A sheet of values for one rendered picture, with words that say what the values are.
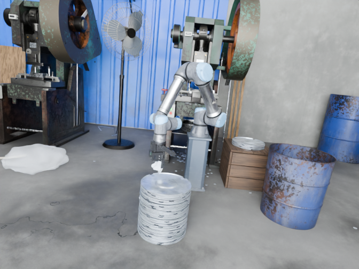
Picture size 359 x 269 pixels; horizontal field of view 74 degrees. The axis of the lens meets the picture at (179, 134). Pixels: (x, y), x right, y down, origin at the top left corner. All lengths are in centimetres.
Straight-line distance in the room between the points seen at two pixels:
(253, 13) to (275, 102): 196
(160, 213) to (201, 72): 87
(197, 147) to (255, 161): 53
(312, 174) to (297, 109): 264
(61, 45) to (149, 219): 192
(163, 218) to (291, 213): 87
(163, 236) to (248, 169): 104
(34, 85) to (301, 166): 266
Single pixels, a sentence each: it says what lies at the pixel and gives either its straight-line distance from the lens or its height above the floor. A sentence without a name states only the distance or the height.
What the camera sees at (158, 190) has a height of 30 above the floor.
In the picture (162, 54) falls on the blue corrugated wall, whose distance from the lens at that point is 386.
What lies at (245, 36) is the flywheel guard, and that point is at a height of 130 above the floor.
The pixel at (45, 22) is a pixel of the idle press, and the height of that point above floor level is 126.
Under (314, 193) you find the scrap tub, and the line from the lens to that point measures 177.
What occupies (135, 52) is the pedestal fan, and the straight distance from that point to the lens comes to 292.
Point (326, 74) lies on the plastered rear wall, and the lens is 440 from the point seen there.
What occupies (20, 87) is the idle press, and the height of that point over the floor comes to 62.
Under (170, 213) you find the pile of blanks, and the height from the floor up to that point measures 20.
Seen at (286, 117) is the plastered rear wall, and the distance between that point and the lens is 421.
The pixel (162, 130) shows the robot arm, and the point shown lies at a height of 59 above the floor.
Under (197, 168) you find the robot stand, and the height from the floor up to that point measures 19.
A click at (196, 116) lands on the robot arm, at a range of 189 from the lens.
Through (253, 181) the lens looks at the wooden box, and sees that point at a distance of 220.
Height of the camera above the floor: 90
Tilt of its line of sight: 13 degrees down
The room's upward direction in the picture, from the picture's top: 6 degrees clockwise
